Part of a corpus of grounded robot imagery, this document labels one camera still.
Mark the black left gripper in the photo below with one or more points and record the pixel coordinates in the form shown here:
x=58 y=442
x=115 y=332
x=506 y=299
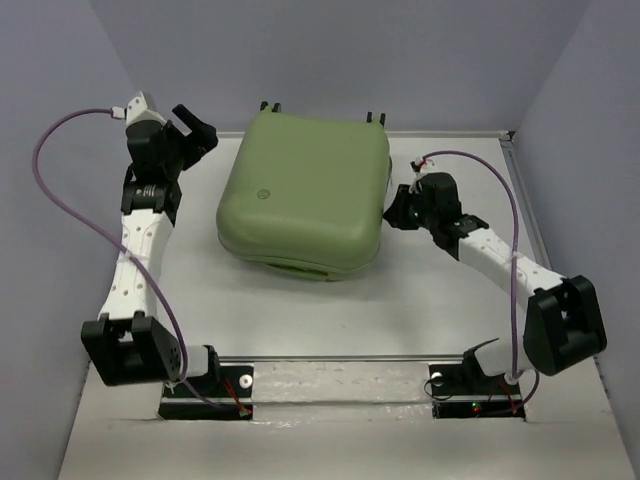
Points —
x=194 y=145

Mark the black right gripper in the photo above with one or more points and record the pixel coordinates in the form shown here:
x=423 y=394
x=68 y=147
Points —
x=395 y=214

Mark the green hard-shell suitcase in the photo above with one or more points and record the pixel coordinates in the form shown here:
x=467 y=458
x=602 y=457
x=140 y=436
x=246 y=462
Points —
x=305 y=195

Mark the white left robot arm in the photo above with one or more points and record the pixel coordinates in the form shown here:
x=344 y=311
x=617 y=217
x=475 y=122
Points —
x=128 y=344

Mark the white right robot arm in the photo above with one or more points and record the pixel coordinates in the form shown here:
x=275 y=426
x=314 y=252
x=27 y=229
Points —
x=563 y=325

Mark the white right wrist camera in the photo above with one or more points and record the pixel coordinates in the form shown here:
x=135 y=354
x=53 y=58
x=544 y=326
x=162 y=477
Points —
x=421 y=166

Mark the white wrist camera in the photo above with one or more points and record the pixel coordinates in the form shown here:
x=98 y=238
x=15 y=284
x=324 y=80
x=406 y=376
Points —
x=140 y=108
x=421 y=166

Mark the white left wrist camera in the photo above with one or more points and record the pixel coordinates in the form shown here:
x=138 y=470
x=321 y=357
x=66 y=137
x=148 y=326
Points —
x=140 y=108

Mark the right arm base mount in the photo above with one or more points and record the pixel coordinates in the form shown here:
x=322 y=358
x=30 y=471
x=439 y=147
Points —
x=456 y=398

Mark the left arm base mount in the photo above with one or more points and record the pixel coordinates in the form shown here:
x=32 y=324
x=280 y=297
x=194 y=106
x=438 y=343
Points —
x=228 y=399

